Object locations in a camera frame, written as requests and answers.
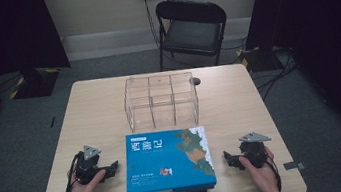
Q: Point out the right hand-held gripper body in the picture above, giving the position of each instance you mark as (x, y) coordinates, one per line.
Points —
(253, 153)

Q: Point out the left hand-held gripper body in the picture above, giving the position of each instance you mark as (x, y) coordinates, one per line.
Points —
(87, 165)

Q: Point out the blue book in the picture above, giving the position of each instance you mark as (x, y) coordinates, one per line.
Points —
(154, 165)

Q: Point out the clear acrylic book rack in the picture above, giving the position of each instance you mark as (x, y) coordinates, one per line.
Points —
(161, 104)

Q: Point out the person's right hand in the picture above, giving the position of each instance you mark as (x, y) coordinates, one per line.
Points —
(266, 178)

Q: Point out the grey tape strip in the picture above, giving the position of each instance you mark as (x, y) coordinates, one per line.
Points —
(294, 165)

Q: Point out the black pen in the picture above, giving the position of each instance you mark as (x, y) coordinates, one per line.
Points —
(52, 122)

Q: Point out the black round table grommet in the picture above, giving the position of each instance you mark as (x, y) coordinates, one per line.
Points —
(196, 81)

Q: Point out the black stand base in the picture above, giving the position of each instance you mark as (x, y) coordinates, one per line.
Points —
(256, 60)
(35, 84)

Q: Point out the black folding chair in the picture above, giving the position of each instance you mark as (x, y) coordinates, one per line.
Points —
(191, 34)

